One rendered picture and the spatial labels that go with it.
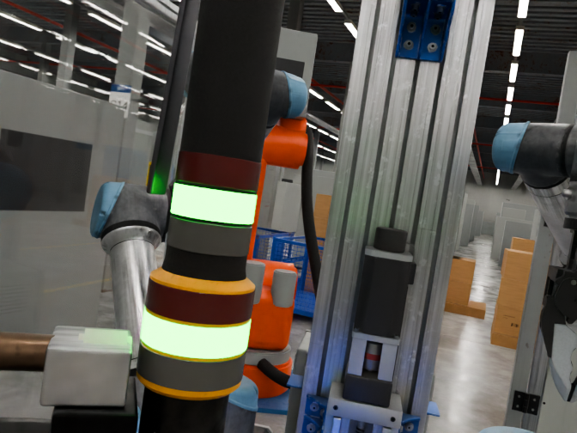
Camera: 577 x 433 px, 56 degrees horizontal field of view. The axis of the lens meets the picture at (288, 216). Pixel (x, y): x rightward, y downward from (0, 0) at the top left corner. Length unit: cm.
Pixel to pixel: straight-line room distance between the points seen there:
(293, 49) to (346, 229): 322
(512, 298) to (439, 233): 668
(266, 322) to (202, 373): 396
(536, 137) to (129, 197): 74
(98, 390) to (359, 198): 90
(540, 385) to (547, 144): 135
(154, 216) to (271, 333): 313
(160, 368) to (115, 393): 2
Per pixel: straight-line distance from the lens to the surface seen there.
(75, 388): 22
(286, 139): 422
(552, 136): 84
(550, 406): 211
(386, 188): 108
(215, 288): 21
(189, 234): 21
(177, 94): 24
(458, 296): 951
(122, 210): 112
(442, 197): 111
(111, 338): 23
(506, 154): 86
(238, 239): 21
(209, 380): 22
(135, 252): 108
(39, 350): 23
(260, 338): 420
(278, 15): 23
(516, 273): 774
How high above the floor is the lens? 162
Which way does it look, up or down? 3 degrees down
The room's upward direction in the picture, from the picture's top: 9 degrees clockwise
